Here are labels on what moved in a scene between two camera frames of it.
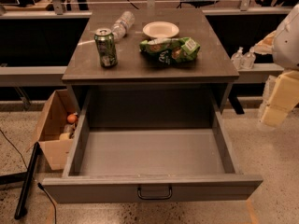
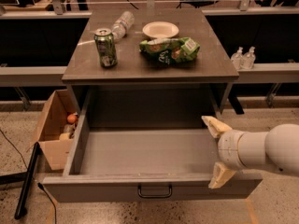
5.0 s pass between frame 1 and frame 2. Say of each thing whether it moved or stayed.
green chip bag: stayed
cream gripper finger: moved
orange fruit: stayed
